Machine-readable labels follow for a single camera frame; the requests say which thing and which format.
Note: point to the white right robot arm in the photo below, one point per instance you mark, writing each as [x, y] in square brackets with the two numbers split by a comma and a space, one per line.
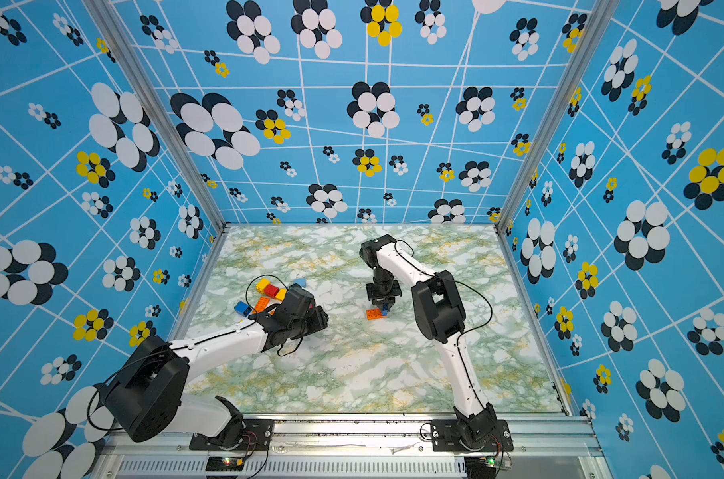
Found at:
[440, 316]

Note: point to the red square lego brick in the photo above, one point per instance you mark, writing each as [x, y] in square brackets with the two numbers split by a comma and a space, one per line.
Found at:
[271, 291]

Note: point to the dark blue lego brick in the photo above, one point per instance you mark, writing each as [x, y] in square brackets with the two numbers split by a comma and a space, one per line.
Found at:
[243, 309]

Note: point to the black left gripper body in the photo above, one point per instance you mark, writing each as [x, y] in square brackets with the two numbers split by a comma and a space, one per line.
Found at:
[314, 321]

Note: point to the yellow square lego brick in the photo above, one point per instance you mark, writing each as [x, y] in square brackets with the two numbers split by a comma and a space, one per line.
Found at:
[262, 285]

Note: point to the left aluminium corner post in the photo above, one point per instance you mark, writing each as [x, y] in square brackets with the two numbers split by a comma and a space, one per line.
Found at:
[108, 24]

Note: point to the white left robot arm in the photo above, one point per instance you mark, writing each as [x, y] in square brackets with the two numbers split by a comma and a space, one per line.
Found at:
[146, 396]

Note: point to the right aluminium corner post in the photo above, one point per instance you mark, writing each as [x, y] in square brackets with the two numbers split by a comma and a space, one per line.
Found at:
[597, 25]

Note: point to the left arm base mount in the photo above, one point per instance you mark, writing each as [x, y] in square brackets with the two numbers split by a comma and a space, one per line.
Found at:
[246, 435]

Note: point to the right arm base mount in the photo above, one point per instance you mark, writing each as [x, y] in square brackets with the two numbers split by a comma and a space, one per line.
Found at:
[452, 435]

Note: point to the aluminium corner post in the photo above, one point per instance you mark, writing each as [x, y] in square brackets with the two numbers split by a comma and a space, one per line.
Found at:
[108, 24]
[597, 25]

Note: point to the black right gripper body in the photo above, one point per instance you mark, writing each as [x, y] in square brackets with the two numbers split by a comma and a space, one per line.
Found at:
[384, 290]

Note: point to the aluminium front rail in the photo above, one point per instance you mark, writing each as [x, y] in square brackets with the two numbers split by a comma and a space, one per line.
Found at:
[389, 445]

